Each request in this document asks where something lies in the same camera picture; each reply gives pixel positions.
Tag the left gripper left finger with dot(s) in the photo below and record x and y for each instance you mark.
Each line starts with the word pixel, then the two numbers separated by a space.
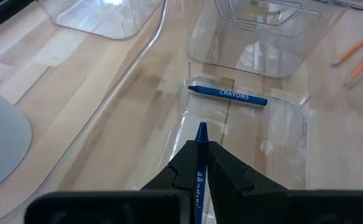
pixel 181 168

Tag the blue crayon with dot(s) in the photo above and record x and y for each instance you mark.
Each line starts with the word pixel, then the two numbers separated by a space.
pixel 201 133
pixel 231 95

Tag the clear plastic bin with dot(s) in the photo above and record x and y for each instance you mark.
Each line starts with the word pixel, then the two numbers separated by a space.
pixel 262 149
pixel 106 21
pixel 262 56

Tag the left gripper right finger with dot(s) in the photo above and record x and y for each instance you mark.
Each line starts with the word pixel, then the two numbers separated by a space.
pixel 228 174

